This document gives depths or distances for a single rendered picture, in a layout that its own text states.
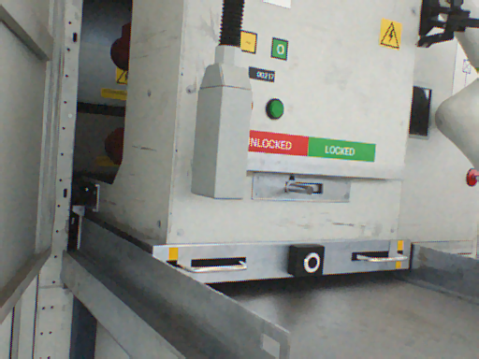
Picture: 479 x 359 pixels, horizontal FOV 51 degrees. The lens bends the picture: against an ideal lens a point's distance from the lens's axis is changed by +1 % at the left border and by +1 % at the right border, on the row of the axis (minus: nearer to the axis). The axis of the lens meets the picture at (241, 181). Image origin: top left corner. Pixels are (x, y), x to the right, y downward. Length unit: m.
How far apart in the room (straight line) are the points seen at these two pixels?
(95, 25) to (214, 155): 1.30
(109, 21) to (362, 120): 1.18
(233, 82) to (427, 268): 0.57
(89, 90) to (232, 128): 1.08
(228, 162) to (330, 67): 0.32
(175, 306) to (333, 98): 0.46
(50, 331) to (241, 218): 0.49
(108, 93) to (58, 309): 0.83
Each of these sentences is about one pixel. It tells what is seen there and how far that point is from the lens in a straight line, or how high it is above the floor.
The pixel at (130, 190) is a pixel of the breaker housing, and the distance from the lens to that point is 0.89.
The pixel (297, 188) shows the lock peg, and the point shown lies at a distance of 0.82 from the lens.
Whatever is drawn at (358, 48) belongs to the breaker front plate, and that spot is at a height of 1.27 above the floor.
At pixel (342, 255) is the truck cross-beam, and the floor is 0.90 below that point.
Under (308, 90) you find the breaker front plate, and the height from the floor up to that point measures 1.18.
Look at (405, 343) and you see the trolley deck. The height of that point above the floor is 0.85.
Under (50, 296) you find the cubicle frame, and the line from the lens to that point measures 1.08.
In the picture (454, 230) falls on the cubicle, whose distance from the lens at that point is 1.75.
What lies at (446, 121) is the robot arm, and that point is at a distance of 1.52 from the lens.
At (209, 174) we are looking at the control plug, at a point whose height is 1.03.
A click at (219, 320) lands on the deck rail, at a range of 0.55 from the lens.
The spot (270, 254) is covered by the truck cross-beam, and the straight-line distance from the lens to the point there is 0.83.
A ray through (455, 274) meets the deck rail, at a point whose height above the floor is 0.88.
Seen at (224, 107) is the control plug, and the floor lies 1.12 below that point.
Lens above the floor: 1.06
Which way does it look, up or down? 3 degrees down
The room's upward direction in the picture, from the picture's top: 5 degrees clockwise
